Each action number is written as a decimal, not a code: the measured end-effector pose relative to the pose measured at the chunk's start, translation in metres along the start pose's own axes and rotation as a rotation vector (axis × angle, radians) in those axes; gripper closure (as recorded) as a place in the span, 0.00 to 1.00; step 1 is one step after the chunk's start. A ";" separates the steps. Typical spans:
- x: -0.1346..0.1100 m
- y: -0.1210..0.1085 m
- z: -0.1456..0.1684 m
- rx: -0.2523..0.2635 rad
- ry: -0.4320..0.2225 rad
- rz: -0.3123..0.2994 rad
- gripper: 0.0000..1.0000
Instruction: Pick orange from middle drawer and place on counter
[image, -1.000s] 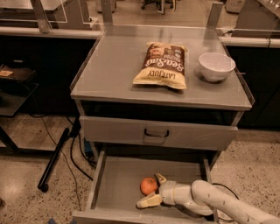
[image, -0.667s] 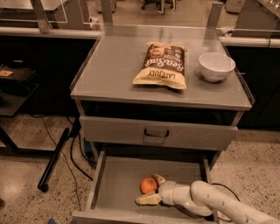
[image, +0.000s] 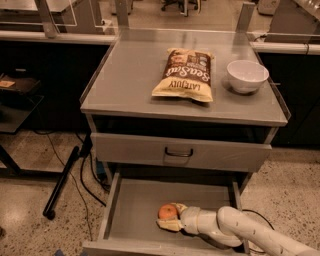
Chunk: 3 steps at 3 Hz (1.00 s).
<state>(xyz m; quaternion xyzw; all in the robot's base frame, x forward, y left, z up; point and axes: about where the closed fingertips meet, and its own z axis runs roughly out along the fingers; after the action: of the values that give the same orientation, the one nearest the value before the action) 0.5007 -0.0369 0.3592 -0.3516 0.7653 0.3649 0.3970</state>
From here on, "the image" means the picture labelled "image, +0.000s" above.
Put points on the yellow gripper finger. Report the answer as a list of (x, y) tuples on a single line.
[(170, 224), (178, 208)]

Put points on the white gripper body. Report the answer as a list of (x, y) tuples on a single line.
[(190, 218)]

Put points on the orange fruit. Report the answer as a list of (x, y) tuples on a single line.
[(167, 211)]

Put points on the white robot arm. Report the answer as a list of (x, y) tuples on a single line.
[(229, 226)]

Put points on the open middle drawer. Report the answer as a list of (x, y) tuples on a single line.
[(129, 224)]

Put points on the grey drawer cabinet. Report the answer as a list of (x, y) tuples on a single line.
[(119, 99)]

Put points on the closed top drawer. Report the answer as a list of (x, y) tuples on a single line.
[(149, 150)]

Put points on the black stand leg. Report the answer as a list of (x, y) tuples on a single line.
[(76, 152)]

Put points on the brown chip bag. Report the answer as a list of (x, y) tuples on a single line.
[(187, 74)]

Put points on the white bowl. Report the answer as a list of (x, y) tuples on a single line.
[(246, 76)]

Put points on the dark side table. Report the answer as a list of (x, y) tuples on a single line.
[(18, 100)]

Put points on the black drawer handle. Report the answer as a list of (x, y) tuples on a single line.
[(179, 154)]

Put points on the white horizontal rail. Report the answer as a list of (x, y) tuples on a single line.
[(63, 38)]

